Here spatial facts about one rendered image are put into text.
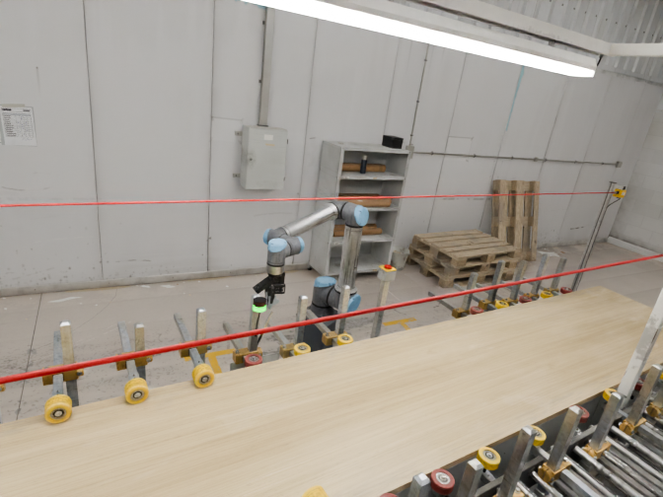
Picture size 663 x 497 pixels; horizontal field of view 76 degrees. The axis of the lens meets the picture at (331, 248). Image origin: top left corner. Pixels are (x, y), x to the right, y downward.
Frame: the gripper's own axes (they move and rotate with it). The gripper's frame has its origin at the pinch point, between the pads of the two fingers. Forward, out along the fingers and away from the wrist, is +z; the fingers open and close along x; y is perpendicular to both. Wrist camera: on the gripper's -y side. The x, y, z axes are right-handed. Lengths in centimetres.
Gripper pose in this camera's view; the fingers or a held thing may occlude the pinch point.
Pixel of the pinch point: (267, 307)
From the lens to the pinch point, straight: 228.0
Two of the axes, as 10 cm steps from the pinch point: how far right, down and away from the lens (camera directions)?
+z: -1.3, 9.3, 3.5
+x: -5.2, -3.6, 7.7
